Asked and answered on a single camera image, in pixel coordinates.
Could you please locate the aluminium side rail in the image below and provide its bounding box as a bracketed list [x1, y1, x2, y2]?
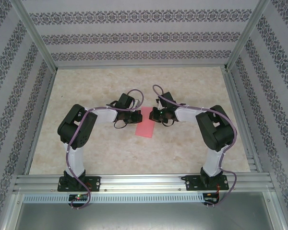
[23, 68, 58, 175]
[222, 67, 264, 173]

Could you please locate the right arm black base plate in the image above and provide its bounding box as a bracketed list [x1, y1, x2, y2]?
[186, 174, 230, 192]

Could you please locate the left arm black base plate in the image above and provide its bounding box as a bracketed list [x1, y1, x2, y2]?
[57, 176, 101, 192]

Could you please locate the grey metal sheet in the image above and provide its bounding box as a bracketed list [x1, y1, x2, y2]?
[2, 193, 286, 230]

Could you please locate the aluminium frame post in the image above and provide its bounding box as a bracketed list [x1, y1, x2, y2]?
[12, 0, 58, 72]
[225, 0, 272, 72]

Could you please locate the slotted grey cable duct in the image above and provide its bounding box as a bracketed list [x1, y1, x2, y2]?
[23, 193, 219, 203]

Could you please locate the left wrist thin black cable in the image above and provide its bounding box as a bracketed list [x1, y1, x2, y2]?
[113, 118, 130, 130]

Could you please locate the aluminium back rail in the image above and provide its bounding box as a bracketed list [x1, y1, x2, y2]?
[55, 64, 228, 70]

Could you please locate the aluminium mounting rail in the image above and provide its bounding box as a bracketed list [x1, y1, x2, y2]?
[13, 172, 276, 194]

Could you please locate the pink paper sheet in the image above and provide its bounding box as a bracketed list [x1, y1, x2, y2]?
[134, 106, 159, 139]

